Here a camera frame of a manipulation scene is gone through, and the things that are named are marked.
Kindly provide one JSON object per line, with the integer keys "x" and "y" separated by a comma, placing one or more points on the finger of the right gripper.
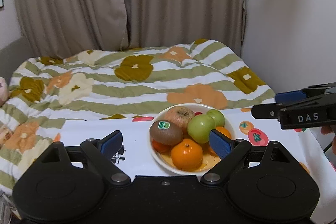
{"x": 292, "y": 96}
{"x": 269, "y": 111}

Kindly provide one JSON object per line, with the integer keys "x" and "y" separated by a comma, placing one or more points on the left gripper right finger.
{"x": 231, "y": 153}

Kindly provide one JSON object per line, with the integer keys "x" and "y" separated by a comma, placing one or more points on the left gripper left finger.
{"x": 99, "y": 154}

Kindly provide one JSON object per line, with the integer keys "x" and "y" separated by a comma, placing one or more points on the large orange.
{"x": 187, "y": 155}
{"x": 223, "y": 134}

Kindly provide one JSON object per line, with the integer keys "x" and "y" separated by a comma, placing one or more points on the green apple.
{"x": 217, "y": 116}
{"x": 199, "y": 128}

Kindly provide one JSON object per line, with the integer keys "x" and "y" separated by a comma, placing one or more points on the red wrinkled apple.
{"x": 181, "y": 116}

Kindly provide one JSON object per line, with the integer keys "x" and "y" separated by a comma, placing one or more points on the small mandarin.
{"x": 159, "y": 147}

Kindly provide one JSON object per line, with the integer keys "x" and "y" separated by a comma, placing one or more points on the brown kiwi with sticker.
{"x": 167, "y": 133}

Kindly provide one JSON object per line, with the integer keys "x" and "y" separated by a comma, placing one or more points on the cream duck pattern plate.
{"x": 209, "y": 161}

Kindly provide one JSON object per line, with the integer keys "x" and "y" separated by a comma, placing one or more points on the floral striped quilt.
{"x": 45, "y": 92}

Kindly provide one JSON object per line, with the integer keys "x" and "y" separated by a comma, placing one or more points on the patterned tissue pack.
{"x": 5, "y": 135}

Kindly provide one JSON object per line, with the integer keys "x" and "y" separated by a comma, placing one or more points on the pink plush pillow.
{"x": 4, "y": 93}

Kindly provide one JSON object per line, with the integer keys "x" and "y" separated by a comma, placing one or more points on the grey bed headboard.
{"x": 14, "y": 55}

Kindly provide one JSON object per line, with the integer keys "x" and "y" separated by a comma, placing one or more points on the beige curtain left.
{"x": 62, "y": 28}

